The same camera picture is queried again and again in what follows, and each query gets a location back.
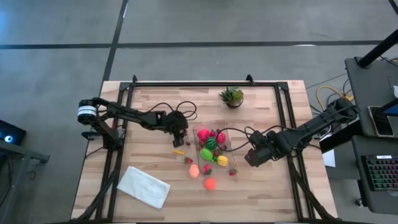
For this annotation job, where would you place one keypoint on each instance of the black device with blue light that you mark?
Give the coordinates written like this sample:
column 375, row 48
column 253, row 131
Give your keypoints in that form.
column 12, row 132

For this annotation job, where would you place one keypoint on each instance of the yellow toy banana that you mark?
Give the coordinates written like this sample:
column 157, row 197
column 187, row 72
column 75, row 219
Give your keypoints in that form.
column 178, row 152

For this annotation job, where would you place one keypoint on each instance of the black aluminium table frame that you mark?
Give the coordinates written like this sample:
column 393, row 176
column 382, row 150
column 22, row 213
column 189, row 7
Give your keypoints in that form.
column 202, row 84

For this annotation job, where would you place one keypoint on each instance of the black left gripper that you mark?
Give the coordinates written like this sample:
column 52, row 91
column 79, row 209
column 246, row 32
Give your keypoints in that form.
column 177, row 123

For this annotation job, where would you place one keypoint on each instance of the black pole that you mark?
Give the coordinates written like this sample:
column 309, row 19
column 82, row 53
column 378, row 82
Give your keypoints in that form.
column 379, row 48

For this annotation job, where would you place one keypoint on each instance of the striped green toy watermelon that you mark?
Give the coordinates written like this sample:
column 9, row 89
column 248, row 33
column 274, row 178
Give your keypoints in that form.
column 211, row 143

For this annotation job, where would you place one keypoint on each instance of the backlit keyboard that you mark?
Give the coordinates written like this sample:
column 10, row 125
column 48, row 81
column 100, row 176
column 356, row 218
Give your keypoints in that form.
column 382, row 172

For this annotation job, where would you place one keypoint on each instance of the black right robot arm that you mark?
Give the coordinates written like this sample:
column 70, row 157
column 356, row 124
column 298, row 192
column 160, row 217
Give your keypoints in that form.
column 311, row 127

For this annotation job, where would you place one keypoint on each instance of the grey keyboard desk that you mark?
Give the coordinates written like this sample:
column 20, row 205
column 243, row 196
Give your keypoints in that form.
column 377, row 199

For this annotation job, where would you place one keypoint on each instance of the yellow toy pepper green stem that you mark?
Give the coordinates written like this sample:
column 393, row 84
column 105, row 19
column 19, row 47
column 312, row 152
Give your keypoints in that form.
column 222, row 160

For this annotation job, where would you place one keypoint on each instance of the white paper sheet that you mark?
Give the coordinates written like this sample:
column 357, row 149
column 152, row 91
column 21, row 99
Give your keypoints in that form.
column 329, row 158

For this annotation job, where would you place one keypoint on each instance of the black tablet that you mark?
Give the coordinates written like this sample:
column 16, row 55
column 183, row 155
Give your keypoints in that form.
column 381, row 121

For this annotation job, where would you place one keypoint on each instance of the grey metal stand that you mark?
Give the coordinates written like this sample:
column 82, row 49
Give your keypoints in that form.
column 18, row 154

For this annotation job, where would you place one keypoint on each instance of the toy peach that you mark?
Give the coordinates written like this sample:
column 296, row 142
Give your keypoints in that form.
column 194, row 171

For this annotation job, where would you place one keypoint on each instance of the white folded cloth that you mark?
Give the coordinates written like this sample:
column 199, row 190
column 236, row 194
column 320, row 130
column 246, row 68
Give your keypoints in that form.
column 143, row 186

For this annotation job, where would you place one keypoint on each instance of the large red plastic strawberry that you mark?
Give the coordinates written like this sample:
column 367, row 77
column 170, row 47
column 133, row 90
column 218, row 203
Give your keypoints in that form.
column 207, row 169

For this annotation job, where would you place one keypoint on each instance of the clear plastic container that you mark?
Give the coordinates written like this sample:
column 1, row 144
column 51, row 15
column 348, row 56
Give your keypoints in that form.
column 230, row 124

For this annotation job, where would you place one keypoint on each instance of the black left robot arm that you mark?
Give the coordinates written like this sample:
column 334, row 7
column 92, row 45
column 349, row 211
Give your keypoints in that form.
column 130, row 115

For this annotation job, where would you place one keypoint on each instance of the succulent plant in black pot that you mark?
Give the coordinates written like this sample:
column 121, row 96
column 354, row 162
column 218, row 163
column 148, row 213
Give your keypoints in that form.
column 231, row 96

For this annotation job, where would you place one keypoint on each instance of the toy orange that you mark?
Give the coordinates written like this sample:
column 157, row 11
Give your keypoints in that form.
column 210, row 184

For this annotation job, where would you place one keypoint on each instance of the red toy tomato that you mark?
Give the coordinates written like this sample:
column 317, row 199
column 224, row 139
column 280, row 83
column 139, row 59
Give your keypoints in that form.
column 221, row 137
column 203, row 135

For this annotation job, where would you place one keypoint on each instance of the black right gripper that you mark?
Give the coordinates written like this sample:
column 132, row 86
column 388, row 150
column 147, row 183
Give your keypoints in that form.
column 261, row 149

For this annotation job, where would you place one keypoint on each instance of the grey side desk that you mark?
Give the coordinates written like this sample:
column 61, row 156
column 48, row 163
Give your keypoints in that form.
column 367, row 90

